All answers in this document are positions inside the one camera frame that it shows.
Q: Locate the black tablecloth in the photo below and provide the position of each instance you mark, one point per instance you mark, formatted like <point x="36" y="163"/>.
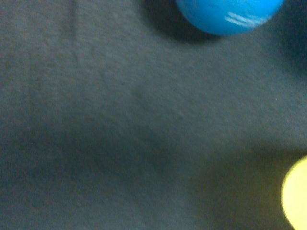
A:
<point x="120" y="115"/>

